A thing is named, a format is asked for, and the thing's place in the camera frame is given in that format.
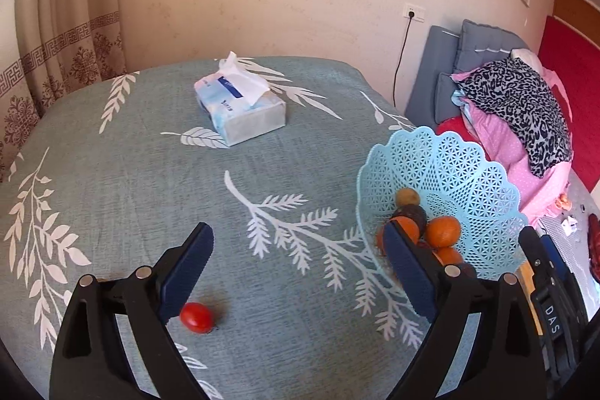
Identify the small brown round fruit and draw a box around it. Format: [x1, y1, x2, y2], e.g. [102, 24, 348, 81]
[395, 187, 421, 208]

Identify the smooth orange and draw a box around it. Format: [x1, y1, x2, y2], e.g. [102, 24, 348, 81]
[390, 217, 421, 244]

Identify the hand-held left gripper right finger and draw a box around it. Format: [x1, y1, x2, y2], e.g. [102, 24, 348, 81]
[382, 222, 548, 400]

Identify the light blue lattice basket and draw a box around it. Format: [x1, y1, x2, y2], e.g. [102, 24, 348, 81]
[356, 126, 529, 288]

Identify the orange with stem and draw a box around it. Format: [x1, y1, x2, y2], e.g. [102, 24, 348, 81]
[424, 216, 462, 249]

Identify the dark wrinkled passion fruit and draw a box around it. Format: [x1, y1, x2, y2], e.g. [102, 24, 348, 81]
[392, 204, 429, 241]

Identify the leopard print cloth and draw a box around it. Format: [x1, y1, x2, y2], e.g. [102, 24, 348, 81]
[456, 57, 573, 178]

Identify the small orange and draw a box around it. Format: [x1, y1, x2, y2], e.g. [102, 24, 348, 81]
[433, 246, 465, 267]

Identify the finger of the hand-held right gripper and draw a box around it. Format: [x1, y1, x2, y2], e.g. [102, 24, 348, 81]
[518, 226, 556, 288]

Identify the orange wooden door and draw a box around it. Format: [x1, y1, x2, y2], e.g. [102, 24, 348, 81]
[551, 0, 600, 36]

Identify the teal leaf-print tablecloth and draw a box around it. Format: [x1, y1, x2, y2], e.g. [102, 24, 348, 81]
[0, 55, 530, 400]

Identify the beige patterned curtain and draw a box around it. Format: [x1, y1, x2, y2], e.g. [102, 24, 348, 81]
[0, 0, 158, 184]

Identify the red bed sheet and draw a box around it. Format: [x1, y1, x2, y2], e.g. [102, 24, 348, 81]
[436, 16, 600, 195]

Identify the black power cable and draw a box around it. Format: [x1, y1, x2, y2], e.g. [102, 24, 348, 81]
[392, 13, 414, 106]

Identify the pink blanket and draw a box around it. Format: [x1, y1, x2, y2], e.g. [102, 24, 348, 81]
[450, 69, 573, 218]

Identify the tissue pack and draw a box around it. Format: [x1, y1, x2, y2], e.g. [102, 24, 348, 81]
[194, 51, 287, 147]

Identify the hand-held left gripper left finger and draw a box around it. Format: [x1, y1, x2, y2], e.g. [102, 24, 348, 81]
[49, 222, 215, 400]

